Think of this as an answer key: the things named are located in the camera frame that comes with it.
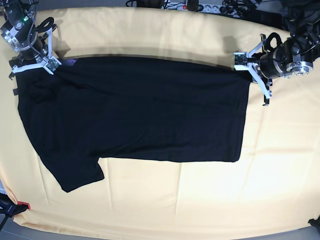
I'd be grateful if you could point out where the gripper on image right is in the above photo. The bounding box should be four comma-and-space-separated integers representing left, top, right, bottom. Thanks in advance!
258, 32, 283, 80

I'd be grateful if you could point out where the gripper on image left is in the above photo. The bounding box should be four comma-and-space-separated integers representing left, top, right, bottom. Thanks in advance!
18, 17, 55, 61

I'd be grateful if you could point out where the black T-shirt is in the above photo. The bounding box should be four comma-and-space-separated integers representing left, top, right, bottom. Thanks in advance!
15, 57, 251, 193

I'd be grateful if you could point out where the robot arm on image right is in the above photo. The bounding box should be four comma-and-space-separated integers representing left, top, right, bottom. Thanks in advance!
259, 0, 320, 79

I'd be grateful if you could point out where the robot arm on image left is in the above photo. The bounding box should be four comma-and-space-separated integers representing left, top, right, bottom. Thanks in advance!
0, 0, 57, 63

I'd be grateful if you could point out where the black box in background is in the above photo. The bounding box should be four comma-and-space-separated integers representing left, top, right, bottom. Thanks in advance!
245, 9, 283, 29

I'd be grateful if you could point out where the white power strip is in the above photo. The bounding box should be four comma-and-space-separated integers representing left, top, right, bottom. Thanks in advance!
161, 0, 238, 16

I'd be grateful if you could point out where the black clamp at corner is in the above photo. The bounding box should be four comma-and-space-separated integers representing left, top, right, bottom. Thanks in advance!
308, 217, 320, 231

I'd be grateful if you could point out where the red and black clamp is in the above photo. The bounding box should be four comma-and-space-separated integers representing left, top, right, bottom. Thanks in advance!
0, 193, 30, 228

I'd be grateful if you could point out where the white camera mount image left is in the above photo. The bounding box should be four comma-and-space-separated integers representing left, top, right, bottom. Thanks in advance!
7, 23, 62, 79

